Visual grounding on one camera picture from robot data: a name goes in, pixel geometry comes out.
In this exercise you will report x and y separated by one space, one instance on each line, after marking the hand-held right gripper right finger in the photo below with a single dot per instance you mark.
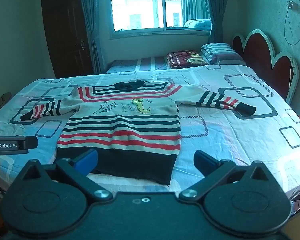
205 163

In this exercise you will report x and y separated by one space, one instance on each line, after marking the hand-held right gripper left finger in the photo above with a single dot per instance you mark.
86 161

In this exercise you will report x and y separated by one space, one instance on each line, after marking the striped knit sweater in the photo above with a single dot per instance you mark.
120 127

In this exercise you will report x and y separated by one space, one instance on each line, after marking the patterned white bedsheet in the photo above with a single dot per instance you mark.
240 140

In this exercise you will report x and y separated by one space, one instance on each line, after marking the brown cloth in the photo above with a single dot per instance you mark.
0 102

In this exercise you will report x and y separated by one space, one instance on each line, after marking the red folded blanket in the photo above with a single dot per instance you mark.
185 58

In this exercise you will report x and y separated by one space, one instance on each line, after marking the striped bed mattress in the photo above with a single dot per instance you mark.
140 65

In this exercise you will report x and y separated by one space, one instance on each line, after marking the striped pillow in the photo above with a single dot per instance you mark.
218 52

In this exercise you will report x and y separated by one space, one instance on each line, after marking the red heart-shaped headboard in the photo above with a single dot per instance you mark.
265 55

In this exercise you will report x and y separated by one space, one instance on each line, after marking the dark wooden door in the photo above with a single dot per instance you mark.
65 30

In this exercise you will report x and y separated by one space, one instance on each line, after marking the blue curtain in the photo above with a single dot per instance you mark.
215 10
90 22

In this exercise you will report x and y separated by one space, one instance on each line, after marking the blue quilt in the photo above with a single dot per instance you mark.
197 23

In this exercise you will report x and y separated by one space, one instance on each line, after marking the window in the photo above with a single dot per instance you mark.
155 5

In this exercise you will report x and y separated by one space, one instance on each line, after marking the wall charger plug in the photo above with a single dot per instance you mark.
290 5

